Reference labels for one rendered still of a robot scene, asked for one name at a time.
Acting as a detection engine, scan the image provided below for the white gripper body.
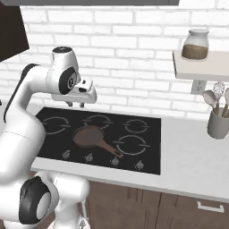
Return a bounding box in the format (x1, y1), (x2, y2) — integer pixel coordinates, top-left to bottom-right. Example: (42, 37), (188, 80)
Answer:
(50, 85), (98, 105)

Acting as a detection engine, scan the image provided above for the brown frying pan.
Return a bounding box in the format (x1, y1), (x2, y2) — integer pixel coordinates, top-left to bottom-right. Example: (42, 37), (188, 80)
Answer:
(72, 124), (124, 159)

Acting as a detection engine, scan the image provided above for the grey hob knob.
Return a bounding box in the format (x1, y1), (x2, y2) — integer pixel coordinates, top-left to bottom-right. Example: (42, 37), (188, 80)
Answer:
(133, 159), (145, 170)
(83, 153), (94, 163)
(61, 149), (72, 159)
(110, 157), (121, 167)

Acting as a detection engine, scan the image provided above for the black hob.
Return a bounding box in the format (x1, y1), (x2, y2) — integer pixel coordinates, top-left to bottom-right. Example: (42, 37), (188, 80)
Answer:
(35, 106), (162, 176)

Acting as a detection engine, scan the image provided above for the dark extractor hood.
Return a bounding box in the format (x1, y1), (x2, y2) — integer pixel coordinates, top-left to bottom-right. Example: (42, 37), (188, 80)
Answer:
(0, 2), (30, 64)

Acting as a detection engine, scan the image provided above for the brown cupboard door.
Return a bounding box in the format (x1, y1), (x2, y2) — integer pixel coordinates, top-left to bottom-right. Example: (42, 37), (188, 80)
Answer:
(85, 180), (163, 229)

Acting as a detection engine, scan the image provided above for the glass jar with brown contents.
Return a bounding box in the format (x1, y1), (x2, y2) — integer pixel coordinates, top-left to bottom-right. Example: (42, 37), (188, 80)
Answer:
(181, 28), (210, 62)

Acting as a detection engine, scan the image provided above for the wooden spoon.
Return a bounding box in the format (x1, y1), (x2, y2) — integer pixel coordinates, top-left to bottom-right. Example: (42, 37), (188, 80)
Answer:
(202, 89), (219, 116)

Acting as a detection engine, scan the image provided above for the grey utensil pot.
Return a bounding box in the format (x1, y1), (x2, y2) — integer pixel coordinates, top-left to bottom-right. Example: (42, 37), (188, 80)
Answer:
(207, 107), (229, 140)

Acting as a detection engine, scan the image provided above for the wooden spatula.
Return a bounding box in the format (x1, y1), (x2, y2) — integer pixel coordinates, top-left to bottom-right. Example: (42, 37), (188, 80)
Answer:
(221, 87), (229, 118)

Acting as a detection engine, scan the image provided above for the brown drawer front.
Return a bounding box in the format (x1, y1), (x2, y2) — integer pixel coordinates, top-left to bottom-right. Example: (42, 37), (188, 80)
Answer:
(155, 191), (229, 229)

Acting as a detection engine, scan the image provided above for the pale wall shelf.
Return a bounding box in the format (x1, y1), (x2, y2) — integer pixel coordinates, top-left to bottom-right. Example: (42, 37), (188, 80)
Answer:
(172, 49), (229, 83)

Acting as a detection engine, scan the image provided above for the white drawer handle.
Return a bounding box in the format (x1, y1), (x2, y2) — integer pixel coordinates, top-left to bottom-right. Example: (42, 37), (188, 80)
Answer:
(196, 200), (225, 214)

